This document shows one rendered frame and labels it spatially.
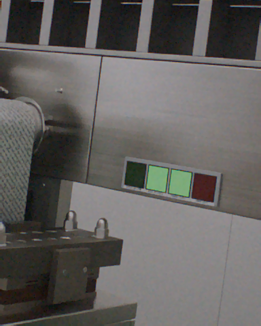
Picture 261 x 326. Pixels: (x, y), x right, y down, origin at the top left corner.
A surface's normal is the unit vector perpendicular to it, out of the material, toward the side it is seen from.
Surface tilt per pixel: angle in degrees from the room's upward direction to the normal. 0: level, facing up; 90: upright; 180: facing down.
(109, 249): 90
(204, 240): 90
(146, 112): 90
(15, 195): 90
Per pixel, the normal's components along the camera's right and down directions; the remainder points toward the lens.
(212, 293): -0.61, -0.04
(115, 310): 0.79, 0.13
